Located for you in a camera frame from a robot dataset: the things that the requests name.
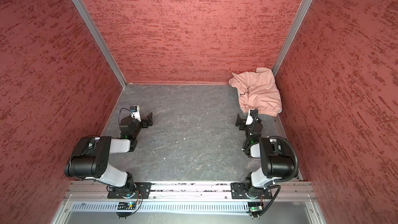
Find green circuit board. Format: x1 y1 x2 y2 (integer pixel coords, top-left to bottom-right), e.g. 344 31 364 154
248 202 263 215
116 202 136 212

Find aluminium corner post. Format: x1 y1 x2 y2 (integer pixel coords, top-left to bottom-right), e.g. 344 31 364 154
272 0 313 77
72 0 128 89

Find white slotted cable duct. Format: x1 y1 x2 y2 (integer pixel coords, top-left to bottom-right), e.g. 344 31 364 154
70 201 248 214

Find left green circuit board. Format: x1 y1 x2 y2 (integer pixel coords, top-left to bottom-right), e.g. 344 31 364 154
116 202 136 212

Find right green circuit board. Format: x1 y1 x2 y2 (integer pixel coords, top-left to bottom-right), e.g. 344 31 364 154
248 202 263 215

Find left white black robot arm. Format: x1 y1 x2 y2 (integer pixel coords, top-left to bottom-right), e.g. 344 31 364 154
64 112 153 199

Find right aluminium corner post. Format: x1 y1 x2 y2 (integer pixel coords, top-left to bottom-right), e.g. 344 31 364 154
272 0 313 77

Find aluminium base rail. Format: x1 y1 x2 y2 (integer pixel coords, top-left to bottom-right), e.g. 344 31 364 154
63 180 318 202

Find pink shorts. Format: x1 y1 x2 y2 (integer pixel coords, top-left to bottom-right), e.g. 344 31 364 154
229 67 283 117

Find left aluminium corner post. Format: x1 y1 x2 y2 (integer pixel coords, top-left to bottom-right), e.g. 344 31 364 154
72 0 128 89

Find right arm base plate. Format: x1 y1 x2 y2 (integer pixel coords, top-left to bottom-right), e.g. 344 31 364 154
230 182 273 200

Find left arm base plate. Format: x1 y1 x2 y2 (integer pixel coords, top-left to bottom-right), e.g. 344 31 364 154
107 183 152 200

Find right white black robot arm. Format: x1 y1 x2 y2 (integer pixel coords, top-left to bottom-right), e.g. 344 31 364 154
235 111 299 199

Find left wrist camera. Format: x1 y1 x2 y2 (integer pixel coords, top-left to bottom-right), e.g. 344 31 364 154
129 106 141 122

